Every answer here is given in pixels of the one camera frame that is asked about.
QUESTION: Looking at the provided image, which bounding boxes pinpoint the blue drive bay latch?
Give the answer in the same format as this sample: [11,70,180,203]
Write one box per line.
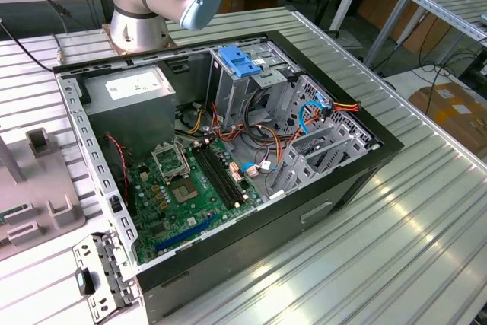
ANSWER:
[218,46,263,79]

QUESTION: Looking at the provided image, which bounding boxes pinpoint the grey optical drive cage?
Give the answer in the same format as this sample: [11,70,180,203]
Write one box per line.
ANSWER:
[207,40,302,131]

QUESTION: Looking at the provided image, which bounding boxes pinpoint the green motherboard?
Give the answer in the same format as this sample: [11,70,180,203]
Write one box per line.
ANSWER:
[125,137,264,265]

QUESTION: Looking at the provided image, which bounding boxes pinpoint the CPU socket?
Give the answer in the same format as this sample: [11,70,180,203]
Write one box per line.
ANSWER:
[169,177,202,205]

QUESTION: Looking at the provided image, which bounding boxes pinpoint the metal socket cover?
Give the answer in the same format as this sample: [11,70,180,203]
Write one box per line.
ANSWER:
[151,141,192,184]

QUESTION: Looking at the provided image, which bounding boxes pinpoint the black RAM slot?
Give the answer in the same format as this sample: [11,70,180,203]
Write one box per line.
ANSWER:
[204,141,247,202]
[199,142,242,206]
[191,145,234,210]
[195,144,237,208]

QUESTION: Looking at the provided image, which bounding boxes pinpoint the metal slat side table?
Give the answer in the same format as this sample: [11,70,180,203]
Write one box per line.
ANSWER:
[363,0,487,71]

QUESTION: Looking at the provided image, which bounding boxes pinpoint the grey parts rack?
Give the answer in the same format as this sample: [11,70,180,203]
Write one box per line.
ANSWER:
[0,126,87,261]

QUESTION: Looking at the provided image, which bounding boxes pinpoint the green RAM stick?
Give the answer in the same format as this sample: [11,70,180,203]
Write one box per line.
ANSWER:
[0,202,30,227]

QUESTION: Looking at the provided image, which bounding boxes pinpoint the yellow black supply wires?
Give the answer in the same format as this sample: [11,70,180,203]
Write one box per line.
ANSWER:
[176,100,209,136]

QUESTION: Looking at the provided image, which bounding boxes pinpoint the blue data wire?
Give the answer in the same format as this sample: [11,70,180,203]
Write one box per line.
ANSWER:
[298,90,333,136]

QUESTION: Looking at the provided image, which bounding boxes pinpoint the black open PC case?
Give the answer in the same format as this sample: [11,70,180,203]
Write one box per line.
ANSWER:
[52,30,405,325]

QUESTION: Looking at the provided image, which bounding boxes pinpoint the orange red wire bundle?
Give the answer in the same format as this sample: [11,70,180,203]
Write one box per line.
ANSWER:
[210,102,291,166]

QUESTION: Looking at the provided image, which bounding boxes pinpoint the cardboard box with labels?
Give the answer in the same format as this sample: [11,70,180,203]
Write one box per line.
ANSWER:
[408,81,487,153]

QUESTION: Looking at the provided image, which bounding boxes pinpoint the red black fan wire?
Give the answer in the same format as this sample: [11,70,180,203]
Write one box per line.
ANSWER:
[104,132,131,189]

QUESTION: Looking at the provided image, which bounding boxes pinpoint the black case fan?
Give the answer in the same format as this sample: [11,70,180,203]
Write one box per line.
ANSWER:
[101,131,137,216]

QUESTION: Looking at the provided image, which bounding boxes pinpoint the thick black wire loop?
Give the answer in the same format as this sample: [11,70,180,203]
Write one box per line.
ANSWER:
[243,87,279,143]

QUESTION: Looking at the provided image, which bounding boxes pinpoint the grey power supply unit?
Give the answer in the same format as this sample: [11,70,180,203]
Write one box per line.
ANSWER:
[81,64,178,155]

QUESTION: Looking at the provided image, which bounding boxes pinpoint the large brown box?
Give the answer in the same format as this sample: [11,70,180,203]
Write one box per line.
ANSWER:
[357,0,448,54]

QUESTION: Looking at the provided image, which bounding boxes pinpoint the black blue latch tab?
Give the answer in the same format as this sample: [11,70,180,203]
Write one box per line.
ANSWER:
[74,267,96,296]

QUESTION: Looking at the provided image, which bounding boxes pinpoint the blue expansion slot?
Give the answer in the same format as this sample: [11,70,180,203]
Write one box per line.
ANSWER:
[154,213,219,253]

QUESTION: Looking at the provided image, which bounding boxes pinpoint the grey metal disk bay cage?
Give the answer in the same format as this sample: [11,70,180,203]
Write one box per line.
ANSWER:
[266,75,384,201]

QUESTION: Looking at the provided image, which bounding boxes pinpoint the red yellow power wire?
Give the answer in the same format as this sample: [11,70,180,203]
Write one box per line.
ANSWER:
[288,99,361,143]

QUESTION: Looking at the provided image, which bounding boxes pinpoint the grey expansion bracket plate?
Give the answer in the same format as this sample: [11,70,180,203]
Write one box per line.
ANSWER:
[72,231,141,322]

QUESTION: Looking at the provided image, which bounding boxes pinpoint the short blue board wire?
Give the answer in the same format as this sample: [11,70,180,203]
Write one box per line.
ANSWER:
[241,160,273,178]

